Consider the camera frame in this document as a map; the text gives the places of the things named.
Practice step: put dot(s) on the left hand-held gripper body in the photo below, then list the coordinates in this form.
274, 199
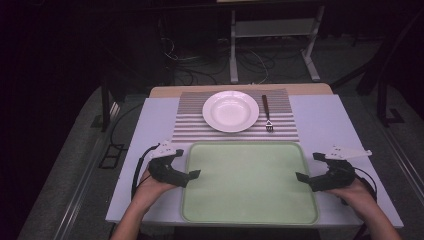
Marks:
163, 171

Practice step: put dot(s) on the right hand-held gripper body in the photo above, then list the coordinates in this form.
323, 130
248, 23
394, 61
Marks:
338, 176

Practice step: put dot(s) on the person's left hand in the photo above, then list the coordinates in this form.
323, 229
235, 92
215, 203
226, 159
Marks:
148, 193

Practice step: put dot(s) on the person's right hand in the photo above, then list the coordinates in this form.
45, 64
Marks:
358, 198

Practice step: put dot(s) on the striped placemat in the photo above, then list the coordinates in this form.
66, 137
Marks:
190, 128

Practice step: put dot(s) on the light green tray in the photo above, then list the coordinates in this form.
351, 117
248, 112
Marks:
250, 186

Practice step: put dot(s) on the white plate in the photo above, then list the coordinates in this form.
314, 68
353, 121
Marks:
230, 111

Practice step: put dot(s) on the black metal stand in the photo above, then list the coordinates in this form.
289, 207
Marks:
383, 106
105, 106

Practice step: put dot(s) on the white metal stand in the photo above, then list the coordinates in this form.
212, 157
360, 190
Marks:
234, 53

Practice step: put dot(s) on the black floor frame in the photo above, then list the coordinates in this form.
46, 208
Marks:
111, 156

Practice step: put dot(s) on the metal floor rail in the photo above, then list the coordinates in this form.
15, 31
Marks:
405, 166
78, 193

